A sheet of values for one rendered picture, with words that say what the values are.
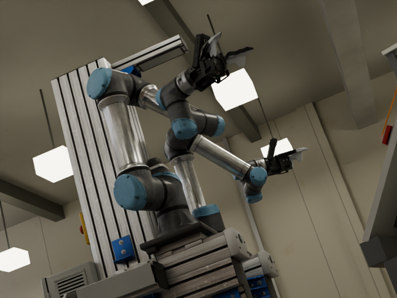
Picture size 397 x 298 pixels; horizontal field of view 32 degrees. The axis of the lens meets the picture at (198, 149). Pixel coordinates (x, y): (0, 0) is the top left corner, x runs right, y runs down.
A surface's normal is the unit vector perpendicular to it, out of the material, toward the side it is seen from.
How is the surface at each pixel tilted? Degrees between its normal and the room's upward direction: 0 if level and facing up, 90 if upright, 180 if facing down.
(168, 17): 180
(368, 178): 90
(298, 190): 90
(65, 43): 180
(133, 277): 90
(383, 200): 130
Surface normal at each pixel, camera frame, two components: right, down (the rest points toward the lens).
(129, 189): -0.62, 0.02
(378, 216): 0.77, 0.22
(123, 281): -0.30, -0.29
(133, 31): 0.29, 0.88
